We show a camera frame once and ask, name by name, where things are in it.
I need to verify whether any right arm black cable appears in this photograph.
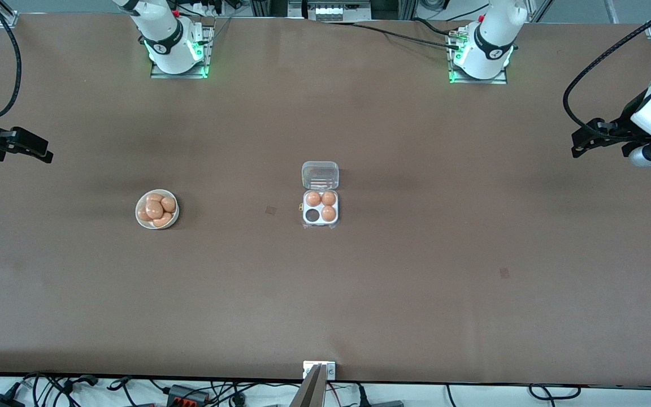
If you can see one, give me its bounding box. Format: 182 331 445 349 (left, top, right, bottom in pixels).
0 0 22 119

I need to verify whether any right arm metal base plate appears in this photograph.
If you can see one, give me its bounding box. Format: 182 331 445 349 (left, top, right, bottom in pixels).
150 23 210 79

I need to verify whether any black box with orange connectors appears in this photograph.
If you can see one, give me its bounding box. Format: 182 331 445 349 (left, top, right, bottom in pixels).
166 384 211 405

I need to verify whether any clear plastic egg box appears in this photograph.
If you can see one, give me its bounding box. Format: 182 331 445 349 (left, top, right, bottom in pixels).
301 161 340 230

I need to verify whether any short black table cable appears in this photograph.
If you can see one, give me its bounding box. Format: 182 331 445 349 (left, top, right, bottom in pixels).
413 17 462 37

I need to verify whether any black looped floor cable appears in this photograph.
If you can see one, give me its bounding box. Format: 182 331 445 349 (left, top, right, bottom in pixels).
528 383 581 400

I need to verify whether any grey camera support strut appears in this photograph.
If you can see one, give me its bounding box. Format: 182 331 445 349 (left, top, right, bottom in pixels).
289 365 326 407

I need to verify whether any white terminal block device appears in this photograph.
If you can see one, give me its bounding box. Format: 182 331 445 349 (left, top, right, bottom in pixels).
288 0 372 22

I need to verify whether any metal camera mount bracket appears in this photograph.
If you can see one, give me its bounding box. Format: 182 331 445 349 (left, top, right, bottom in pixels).
303 361 336 379

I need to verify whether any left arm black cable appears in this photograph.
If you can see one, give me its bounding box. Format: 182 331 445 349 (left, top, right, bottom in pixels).
563 3 651 139

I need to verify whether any long black table cable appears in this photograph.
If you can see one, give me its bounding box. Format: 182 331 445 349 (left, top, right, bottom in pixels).
317 21 462 49

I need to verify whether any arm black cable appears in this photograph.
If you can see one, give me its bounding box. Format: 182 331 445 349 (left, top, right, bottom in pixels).
563 3 651 139
0 0 22 119

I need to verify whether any white round bowl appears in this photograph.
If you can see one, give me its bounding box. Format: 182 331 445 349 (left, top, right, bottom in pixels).
136 189 180 230

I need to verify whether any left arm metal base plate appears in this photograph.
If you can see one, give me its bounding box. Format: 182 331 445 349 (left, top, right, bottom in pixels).
448 27 509 85

